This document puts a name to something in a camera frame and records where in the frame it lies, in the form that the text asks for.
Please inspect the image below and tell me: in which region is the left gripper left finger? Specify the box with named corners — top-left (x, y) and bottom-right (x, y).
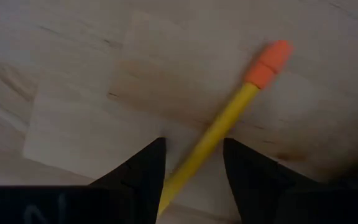
top-left (88, 136), bottom-right (167, 224)

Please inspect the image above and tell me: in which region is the yellow pencil with eraser cap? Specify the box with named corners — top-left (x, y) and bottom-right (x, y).
top-left (156, 39), bottom-right (295, 219)

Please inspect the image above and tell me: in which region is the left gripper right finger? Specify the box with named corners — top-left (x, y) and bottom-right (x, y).
top-left (222, 137), bottom-right (338, 224)

